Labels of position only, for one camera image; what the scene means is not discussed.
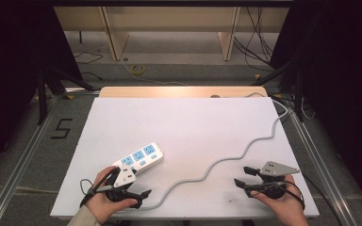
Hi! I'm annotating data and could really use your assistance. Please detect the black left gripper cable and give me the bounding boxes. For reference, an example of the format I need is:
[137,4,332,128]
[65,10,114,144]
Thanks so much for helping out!
[79,177,114,209]

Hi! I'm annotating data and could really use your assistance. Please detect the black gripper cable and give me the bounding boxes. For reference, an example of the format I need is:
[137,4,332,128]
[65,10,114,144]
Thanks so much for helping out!
[251,172,340,226]
[79,177,114,209]

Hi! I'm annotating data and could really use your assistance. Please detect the person's right hand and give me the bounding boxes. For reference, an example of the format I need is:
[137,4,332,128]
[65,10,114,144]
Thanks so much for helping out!
[250,174,309,226]

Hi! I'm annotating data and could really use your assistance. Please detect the person's left hand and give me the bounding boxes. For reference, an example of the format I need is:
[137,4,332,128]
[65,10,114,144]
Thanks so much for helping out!
[85,166,139,225]

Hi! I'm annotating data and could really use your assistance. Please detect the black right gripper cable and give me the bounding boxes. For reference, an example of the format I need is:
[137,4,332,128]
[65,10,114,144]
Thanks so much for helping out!
[251,172,340,226]

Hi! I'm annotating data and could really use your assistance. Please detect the light wooden shelf unit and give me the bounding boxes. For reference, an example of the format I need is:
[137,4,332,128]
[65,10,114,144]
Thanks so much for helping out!
[53,6,290,62]

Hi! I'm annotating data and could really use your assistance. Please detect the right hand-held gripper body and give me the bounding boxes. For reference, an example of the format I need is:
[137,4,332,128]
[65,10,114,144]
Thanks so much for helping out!
[246,160,301,200]

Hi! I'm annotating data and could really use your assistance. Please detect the white table cover sheet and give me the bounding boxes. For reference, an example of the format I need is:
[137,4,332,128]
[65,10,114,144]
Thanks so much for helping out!
[49,96,321,220]

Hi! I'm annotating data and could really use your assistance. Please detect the wooden board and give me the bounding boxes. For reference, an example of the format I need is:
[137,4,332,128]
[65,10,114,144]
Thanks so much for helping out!
[98,86,269,99]

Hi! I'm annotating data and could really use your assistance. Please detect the yellow tape roll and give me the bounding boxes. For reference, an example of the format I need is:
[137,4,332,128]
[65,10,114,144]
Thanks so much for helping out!
[129,63,146,76]

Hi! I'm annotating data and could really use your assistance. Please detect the bundle of black cables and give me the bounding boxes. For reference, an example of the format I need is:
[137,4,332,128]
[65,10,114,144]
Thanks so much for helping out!
[233,7,278,73]

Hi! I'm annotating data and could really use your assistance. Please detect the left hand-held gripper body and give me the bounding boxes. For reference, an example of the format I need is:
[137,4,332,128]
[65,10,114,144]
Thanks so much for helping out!
[105,165,139,203]

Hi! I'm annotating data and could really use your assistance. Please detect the dark curtain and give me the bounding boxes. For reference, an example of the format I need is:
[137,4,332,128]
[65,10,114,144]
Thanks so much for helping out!
[0,0,83,184]
[269,0,362,209]

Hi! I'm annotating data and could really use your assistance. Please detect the white power strip blue sockets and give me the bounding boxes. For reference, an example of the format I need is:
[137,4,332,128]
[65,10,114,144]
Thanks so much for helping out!
[111,141,165,176]

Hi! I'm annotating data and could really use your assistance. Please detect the black tripod stand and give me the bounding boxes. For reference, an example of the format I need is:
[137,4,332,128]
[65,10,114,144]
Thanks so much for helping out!
[35,66,97,126]

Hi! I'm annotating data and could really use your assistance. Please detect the metal floor rail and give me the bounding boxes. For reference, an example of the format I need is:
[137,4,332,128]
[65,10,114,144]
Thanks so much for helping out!
[287,110,360,226]
[0,93,64,226]

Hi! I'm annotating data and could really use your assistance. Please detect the thin black floor cable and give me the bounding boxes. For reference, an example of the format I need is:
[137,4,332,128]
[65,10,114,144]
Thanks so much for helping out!
[73,49,105,81]

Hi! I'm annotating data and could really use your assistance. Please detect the black metal stand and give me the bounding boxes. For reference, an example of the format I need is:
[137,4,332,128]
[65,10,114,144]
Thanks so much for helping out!
[250,56,306,122]

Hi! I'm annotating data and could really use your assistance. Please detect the grey power strip cable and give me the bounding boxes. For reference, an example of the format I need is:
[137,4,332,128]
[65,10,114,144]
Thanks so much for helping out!
[119,91,292,212]

